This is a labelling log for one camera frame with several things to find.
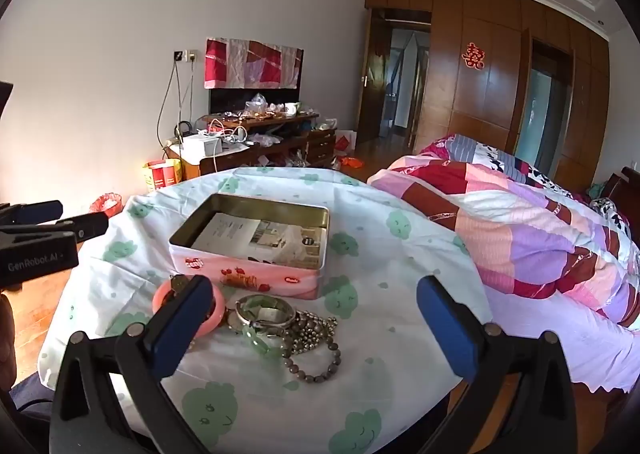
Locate printed paper leaflets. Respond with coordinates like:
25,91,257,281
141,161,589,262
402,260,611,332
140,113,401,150
192,213,326,267

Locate silver bangle watch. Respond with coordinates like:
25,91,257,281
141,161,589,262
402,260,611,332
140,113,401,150
235,295,297,330

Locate wooden television cabinet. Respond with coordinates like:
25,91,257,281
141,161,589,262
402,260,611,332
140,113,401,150
167,112,337,180

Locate white sheet with green print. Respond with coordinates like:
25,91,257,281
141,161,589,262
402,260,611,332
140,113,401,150
37,167,496,454

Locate glass sliding door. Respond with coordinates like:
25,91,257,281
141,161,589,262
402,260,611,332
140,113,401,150
515,29,573,175

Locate green jade bracelet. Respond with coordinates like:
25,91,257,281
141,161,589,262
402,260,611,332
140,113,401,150
242,321,286,360

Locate brown wooden wardrobe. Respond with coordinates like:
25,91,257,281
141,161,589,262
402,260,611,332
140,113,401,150
365,0,611,195

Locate plain white bed sheet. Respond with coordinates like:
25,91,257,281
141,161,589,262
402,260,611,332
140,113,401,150
480,279,636,392

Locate pink patchwork quilt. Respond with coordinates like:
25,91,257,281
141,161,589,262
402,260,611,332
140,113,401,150
367,134,640,332

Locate black television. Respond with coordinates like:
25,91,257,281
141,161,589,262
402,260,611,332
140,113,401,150
209,86,303,116

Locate dark wooden headboard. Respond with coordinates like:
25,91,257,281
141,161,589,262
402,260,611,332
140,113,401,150
600,167,640,215

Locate silver bead necklace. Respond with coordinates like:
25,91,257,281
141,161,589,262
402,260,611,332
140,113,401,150
280,310,340,350

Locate pink bangle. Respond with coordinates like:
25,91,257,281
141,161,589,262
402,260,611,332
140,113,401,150
151,279,227,337

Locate red and pink television cloth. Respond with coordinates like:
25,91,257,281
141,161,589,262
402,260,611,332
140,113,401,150
204,38,305,89

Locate red paper wall decoration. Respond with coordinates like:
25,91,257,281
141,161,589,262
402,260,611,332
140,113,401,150
462,42,486,71

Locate person's left forearm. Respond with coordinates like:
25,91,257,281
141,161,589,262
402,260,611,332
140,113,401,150
0,293,16,387

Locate red waste bin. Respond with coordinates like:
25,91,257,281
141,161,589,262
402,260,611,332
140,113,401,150
90,193,123,215

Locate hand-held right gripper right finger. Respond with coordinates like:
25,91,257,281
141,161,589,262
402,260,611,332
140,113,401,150
416,275,593,454

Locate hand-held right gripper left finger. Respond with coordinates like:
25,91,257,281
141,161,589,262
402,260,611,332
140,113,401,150
50,275,216,454

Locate grey bead bracelet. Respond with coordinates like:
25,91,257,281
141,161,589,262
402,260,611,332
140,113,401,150
281,339,342,383

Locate hanging grey cables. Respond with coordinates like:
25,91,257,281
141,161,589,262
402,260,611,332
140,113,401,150
156,59,196,145

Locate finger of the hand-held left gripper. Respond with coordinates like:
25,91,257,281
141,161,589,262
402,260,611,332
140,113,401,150
0,200,65,228
0,211,110,247

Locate brown wooden door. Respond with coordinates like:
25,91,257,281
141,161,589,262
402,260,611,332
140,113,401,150
356,9,393,145

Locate white box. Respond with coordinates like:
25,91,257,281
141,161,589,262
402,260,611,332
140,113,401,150
182,134,223,160

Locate pink metal tin box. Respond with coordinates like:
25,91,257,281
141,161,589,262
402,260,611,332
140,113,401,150
168,193,331,300

